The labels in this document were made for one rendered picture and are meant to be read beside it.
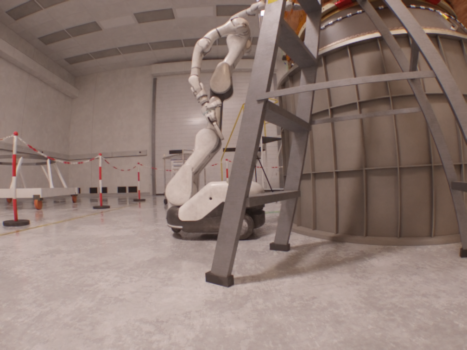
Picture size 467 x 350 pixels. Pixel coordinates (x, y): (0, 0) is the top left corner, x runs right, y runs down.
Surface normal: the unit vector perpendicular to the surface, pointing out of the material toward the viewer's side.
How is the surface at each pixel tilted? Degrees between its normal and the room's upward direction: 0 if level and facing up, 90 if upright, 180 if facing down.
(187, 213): 90
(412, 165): 90
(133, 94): 90
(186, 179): 90
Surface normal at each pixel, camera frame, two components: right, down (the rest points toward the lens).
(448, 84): -0.57, -0.05
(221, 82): -0.04, -0.02
